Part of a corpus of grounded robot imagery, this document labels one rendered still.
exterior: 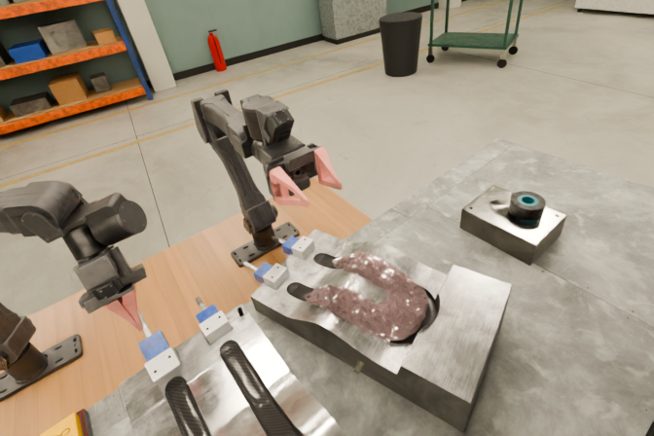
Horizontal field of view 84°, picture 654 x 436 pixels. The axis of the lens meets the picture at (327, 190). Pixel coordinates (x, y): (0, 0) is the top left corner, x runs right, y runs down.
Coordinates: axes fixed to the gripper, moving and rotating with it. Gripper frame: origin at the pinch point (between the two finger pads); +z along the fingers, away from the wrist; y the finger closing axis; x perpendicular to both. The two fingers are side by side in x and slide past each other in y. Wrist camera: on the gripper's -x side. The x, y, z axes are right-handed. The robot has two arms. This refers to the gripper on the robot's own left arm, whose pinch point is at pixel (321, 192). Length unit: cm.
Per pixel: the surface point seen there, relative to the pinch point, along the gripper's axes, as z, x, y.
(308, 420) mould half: 15.8, 25.9, -16.8
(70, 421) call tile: -16, 36, -52
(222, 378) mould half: -1.8, 30.8, -25.3
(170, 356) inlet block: -9.9, 27.8, -31.5
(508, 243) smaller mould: 9, 36, 46
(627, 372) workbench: 40, 38, 36
